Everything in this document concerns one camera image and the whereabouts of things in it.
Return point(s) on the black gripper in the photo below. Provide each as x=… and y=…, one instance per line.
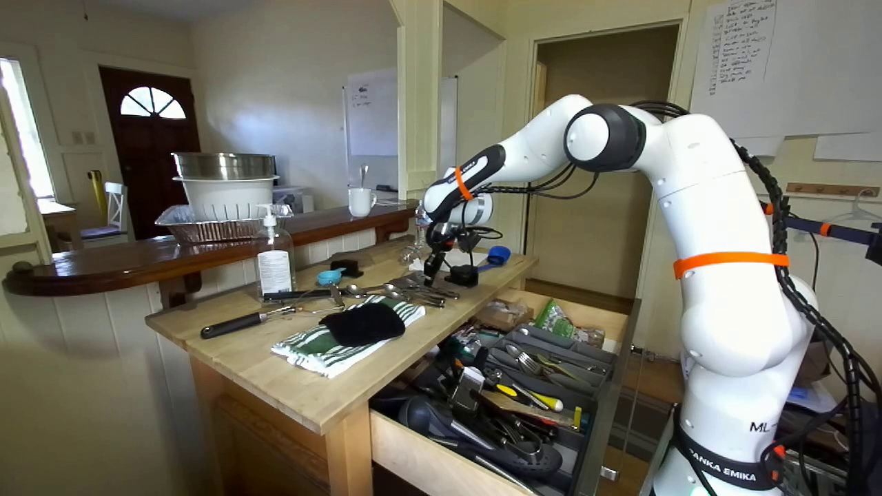
x=443, y=239

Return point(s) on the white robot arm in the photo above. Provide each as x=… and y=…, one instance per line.
x=742, y=344

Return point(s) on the open wooden kitchen drawer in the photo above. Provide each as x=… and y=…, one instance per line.
x=447, y=433

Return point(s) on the black cloth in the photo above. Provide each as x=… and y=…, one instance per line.
x=365, y=326

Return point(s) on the white mug on counter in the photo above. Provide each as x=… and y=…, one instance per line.
x=361, y=203

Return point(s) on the small blue round object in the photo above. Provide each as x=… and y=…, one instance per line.
x=328, y=276

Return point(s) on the green and white towel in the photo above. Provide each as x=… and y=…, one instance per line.
x=319, y=351

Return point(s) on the hand sanitizer pump bottle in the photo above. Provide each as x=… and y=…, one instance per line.
x=273, y=260

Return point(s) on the grey cutlery tray organizer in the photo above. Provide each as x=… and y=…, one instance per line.
x=553, y=365

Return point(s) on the dark front door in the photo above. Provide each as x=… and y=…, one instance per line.
x=151, y=117

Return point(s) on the dark wooden bar counter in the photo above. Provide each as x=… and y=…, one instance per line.
x=163, y=258

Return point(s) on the blue handled scoop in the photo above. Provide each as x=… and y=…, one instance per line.
x=469, y=267

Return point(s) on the yellow handled tool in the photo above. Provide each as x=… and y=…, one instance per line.
x=529, y=399

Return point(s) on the black handled knife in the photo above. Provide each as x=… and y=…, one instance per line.
x=240, y=323

